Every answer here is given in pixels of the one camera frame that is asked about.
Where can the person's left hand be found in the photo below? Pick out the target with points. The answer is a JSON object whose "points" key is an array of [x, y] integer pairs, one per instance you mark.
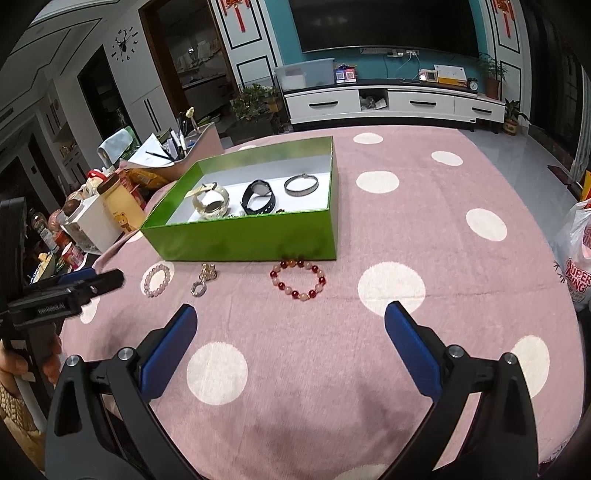
{"points": [[11, 362]]}

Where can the clear plastic storage box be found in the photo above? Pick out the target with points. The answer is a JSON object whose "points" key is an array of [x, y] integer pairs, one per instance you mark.
{"points": [[302, 74]]}

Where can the yellow and white box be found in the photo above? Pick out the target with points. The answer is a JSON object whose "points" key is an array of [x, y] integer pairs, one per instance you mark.
{"points": [[450, 74]]}

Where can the black alarm clock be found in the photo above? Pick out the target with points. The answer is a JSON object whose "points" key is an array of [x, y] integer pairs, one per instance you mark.
{"points": [[472, 84]]}

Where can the plant rack with plants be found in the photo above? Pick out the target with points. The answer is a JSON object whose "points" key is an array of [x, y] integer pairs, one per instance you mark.
{"points": [[254, 104]]}

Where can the tall potted plant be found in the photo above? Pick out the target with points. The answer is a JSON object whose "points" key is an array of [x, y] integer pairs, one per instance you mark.
{"points": [[491, 85]]}

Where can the white plastic container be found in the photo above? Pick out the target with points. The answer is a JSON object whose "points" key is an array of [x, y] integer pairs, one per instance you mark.
{"points": [[94, 226]]}

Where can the small potted plant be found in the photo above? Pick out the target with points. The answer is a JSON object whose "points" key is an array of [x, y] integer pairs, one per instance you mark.
{"points": [[510, 123]]}

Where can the white television cabinet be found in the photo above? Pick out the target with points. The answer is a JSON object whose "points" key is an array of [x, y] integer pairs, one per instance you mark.
{"points": [[323, 104]]}

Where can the red cup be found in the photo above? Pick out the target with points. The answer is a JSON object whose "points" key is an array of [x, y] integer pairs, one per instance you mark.
{"points": [[71, 256]]}

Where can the yellow snack bag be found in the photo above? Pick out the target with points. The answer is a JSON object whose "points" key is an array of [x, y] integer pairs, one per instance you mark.
{"points": [[147, 177]]}

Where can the green cardboard box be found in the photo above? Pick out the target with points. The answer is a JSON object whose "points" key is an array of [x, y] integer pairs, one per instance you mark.
{"points": [[240, 240]]}

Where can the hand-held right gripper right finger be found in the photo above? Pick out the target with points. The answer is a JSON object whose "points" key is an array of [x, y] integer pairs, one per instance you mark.
{"points": [[413, 353]]}

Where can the white printed plastic bag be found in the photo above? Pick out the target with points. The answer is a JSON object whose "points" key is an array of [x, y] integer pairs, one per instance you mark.
{"points": [[575, 258]]}

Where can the yellow carton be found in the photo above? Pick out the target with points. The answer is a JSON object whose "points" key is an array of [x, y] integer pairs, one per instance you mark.
{"points": [[586, 187]]}

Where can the small white device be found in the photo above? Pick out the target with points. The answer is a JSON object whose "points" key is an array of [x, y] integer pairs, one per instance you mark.
{"points": [[427, 76]]}

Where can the black television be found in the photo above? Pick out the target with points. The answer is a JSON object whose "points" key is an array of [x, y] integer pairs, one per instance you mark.
{"points": [[383, 23]]}

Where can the yellow bear bottle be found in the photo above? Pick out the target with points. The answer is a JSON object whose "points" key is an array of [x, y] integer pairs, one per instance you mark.
{"points": [[122, 210]]}

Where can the pink polka-dot tablecloth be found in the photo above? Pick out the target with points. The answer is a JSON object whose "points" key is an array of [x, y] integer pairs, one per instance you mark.
{"points": [[323, 369]]}

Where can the black deer wall clock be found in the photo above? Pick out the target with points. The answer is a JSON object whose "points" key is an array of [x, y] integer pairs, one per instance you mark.
{"points": [[124, 44]]}

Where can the white wristwatch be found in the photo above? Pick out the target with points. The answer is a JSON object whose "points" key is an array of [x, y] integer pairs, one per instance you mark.
{"points": [[210, 203]]}

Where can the white rolled cloth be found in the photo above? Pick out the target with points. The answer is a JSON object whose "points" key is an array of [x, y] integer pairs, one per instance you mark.
{"points": [[115, 145]]}

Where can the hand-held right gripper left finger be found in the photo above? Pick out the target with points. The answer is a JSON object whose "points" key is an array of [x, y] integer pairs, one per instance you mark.
{"points": [[168, 355]]}

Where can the black wristwatch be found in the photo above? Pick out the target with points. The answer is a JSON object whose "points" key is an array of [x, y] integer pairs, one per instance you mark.
{"points": [[258, 187]]}

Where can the silver bangle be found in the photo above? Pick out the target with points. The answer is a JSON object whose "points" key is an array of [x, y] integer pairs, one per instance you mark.
{"points": [[300, 193]]}

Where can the red knot wall ornament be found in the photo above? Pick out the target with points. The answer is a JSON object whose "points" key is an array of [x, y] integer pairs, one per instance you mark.
{"points": [[235, 11], [503, 14]]}

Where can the pink desk organizer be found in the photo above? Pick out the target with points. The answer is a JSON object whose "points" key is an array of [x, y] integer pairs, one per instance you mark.
{"points": [[203, 147]]}

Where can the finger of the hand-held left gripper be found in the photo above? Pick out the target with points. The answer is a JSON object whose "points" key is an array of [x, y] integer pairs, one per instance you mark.
{"points": [[78, 277], [104, 281]]}

